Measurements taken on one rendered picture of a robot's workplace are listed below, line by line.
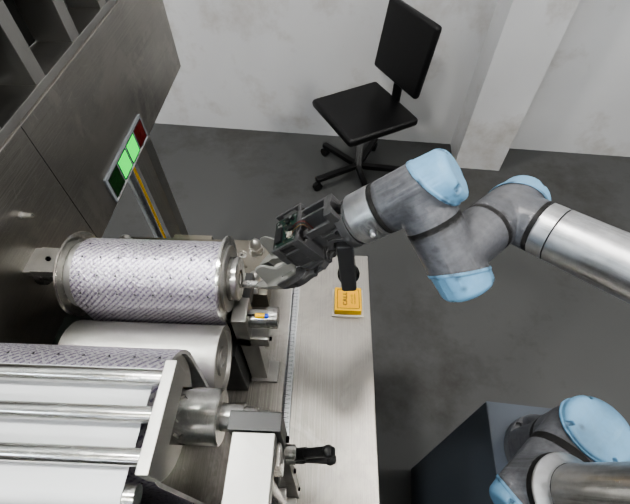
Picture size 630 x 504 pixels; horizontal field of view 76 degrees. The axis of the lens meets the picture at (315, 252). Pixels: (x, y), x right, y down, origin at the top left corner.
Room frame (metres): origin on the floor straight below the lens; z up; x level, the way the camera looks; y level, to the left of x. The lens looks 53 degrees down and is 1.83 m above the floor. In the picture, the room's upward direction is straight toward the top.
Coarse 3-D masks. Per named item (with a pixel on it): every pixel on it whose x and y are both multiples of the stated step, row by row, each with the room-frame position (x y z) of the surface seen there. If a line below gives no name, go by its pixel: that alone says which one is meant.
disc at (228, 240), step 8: (224, 240) 0.41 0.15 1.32; (232, 240) 0.45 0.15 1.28; (224, 248) 0.40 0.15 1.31; (216, 264) 0.36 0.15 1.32; (216, 272) 0.35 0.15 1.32; (216, 280) 0.34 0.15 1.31; (216, 288) 0.33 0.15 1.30; (216, 296) 0.32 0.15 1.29; (216, 304) 0.32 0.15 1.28; (224, 312) 0.32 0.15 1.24; (224, 320) 0.31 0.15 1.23
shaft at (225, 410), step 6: (222, 408) 0.14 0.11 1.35; (228, 408) 0.14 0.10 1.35; (234, 408) 0.14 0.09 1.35; (240, 408) 0.14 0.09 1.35; (246, 408) 0.14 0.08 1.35; (252, 408) 0.14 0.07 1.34; (258, 408) 0.14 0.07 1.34; (222, 414) 0.13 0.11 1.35; (228, 414) 0.13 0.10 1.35; (222, 420) 0.12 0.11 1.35; (228, 420) 0.12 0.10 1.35; (222, 426) 0.12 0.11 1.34
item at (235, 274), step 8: (232, 264) 0.39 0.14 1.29; (240, 264) 0.40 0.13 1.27; (232, 272) 0.37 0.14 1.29; (240, 272) 0.40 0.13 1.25; (232, 280) 0.36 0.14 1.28; (240, 280) 0.38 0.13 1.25; (232, 288) 0.35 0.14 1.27; (240, 288) 0.37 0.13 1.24; (232, 296) 0.35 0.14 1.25; (240, 296) 0.36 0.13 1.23
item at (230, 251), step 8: (72, 248) 0.41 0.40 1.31; (232, 248) 0.43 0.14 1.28; (72, 256) 0.39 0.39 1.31; (224, 256) 0.39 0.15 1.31; (232, 256) 0.42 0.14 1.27; (64, 264) 0.37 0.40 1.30; (224, 264) 0.37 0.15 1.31; (64, 272) 0.36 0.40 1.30; (224, 272) 0.36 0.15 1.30; (64, 280) 0.35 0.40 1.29; (224, 280) 0.35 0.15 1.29; (64, 288) 0.34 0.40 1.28; (224, 288) 0.34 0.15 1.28; (72, 296) 0.34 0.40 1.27; (224, 296) 0.34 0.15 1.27; (224, 304) 0.33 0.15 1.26; (232, 304) 0.35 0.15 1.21
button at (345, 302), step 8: (336, 288) 0.57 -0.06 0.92; (360, 288) 0.57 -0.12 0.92; (336, 296) 0.54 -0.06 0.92; (344, 296) 0.54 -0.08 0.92; (352, 296) 0.54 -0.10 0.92; (360, 296) 0.54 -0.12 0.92; (336, 304) 0.52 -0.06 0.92; (344, 304) 0.52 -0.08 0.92; (352, 304) 0.52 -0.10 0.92; (360, 304) 0.52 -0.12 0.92; (336, 312) 0.50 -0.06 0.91; (344, 312) 0.50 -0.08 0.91; (352, 312) 0.50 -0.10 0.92; (360, 312) 0.50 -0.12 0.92
